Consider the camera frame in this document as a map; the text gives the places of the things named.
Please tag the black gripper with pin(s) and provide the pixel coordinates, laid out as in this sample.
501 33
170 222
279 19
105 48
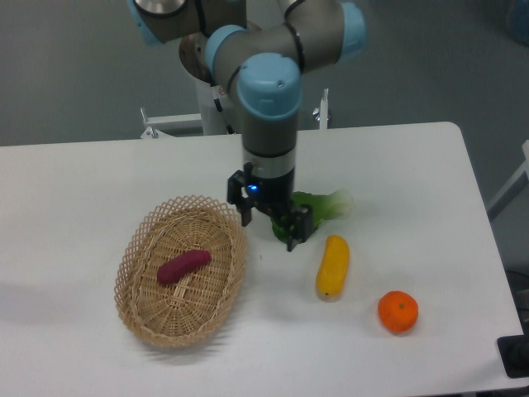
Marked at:
273 198

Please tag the purple sweet potato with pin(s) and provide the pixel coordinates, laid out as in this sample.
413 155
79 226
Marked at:
174 270

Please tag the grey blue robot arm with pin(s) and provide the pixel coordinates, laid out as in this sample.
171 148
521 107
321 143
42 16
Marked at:
261 71

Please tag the oval wicker basket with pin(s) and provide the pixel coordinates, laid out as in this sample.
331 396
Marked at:
191 310

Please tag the green bok choy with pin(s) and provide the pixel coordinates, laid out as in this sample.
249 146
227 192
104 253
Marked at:
325 207

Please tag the yellow mango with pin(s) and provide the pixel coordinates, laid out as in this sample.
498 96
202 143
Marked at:
333 269

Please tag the orange tangerine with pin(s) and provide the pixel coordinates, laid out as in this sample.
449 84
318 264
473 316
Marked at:
398 311

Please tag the white furniture leg at right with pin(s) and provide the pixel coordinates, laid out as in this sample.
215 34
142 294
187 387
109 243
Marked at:
512 187

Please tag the black device at table edge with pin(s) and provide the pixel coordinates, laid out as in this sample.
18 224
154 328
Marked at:
514 354

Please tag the blue object in corner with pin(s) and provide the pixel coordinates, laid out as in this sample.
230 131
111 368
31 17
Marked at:
518 20

